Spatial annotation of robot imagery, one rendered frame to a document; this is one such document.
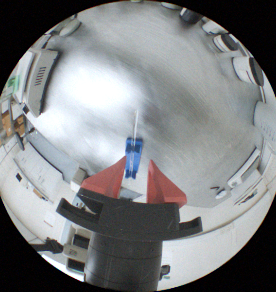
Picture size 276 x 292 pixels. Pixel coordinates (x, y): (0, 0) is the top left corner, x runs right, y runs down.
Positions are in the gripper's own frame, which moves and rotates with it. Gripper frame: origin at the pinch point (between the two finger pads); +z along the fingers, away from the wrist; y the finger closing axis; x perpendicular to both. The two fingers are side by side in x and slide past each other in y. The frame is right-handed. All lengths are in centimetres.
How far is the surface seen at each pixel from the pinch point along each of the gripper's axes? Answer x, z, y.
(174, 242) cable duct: 114, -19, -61
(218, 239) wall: 70, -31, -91
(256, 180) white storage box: 8, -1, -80
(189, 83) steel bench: -12.4, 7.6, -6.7
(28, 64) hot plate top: -18.2, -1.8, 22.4
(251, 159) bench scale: -1, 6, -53
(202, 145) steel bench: -0.8, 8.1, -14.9
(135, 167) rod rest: 8.1, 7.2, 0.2
